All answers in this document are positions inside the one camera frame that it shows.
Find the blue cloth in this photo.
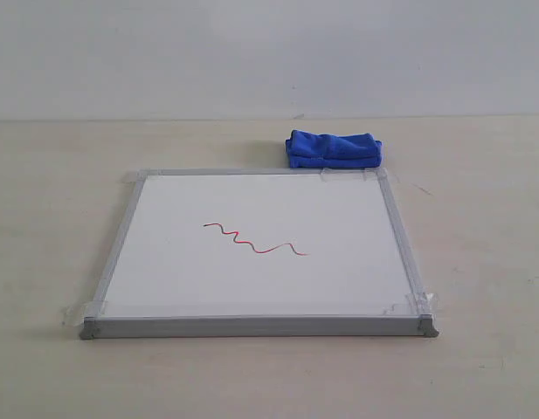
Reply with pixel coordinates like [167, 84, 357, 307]
[285, 130, 383, 169]

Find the clear tape far right corner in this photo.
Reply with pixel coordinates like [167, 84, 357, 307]
[319, 168, 389, 182]

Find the clear tape corner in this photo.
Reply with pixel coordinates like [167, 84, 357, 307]
[382, 292, 439, 317]
[121, 170, 158, 183]
[61, 300, 107, 327]
[319, 168, 389, 182]

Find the clear tape far left corner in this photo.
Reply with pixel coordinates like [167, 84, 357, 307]
[121, 170, 158, 183]

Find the clear tape near right corner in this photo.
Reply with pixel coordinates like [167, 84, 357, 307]
[382, 292, 439, 317]

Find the clear tape near left corner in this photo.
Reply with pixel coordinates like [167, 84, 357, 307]
[61, 300, 107, 327]

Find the white board with grey frame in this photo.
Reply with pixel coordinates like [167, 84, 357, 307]
[80, 168, 438, 340]

